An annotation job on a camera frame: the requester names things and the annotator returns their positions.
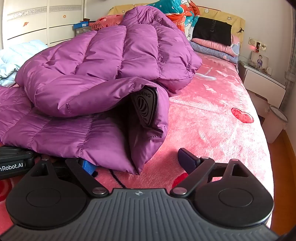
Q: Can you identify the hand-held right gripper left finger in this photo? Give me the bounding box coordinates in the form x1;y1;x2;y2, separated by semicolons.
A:
33;157;110;199

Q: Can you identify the yellow headboard cover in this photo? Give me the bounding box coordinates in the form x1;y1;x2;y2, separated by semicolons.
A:
109;5;245;48

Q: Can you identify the white trash bin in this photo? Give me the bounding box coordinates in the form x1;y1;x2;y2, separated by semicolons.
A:
261;105;289;144

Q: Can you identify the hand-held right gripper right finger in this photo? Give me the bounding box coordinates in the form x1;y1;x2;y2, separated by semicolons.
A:
171;148;251;198

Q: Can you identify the light blue down jacket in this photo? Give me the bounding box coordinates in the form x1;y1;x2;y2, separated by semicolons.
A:
0;40;48;88

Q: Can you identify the grey shoe box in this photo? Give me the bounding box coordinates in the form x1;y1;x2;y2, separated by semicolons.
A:
75;27;92;36

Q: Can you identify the white nightstand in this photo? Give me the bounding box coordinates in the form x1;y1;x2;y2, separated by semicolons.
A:
238;60;287;116

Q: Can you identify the black folded cloth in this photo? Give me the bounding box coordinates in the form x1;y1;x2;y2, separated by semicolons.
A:
192;17;233;46

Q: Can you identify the photo frame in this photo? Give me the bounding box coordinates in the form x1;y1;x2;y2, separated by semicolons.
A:
252;51;269;69

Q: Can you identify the grey wrapped pipe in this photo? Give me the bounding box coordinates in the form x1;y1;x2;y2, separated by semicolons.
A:
284;7;296;93

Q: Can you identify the pink heart pillow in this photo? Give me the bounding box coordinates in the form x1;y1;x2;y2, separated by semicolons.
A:
91;14;125;32

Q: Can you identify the white wardrobe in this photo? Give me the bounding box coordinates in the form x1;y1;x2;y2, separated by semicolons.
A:
0;0;85;50

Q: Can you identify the lavender folded blanket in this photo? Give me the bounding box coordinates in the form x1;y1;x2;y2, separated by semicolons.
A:
190;43;238;64

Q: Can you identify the blue shoe box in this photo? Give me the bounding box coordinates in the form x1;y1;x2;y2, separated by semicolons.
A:
73;21;91;29

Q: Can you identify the teal and orange folded quilt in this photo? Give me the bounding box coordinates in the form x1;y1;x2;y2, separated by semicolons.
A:
146;0;201;39

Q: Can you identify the wall socket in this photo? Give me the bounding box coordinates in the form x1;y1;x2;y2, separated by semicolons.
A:
248;37;268;51

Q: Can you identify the pink folded blanket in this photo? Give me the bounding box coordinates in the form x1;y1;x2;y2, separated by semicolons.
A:
191;35;241;56

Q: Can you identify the purple down jacket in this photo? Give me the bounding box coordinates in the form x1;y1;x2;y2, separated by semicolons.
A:
0;6;203;176

